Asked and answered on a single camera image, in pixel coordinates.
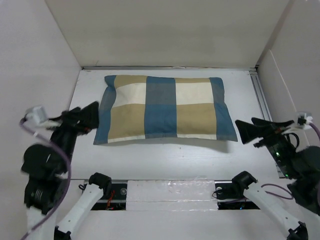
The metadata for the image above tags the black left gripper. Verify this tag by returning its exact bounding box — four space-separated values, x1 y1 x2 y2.
42 98 101 169

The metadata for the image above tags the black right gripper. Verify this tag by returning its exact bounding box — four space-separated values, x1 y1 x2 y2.
235 115 299 177

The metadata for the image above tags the plaid beige blue pillowcase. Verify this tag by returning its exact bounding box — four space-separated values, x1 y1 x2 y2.
93 75 238 145

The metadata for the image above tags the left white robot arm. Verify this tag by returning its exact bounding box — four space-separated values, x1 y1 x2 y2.
19 101 114 240

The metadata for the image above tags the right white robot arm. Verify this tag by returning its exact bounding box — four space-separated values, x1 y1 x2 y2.
231 115 320 240

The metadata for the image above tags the aluminium rail right side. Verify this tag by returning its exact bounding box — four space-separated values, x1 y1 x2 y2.
249 69 288 180

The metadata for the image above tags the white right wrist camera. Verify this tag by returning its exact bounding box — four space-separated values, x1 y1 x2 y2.
284 111 313 134

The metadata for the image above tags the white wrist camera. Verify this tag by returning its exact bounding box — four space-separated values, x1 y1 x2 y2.
284 111 313 134
25 105 61 129

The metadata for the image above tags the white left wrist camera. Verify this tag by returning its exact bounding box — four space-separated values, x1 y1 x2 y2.
25 105 61 129

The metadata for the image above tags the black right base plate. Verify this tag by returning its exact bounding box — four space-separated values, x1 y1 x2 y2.
211 181 259 210

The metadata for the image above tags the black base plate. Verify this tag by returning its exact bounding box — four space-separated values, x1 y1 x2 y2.
211 181 259 210
91 181 128 211

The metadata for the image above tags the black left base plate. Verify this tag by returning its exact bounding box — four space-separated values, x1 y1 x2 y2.
91 181 128 211

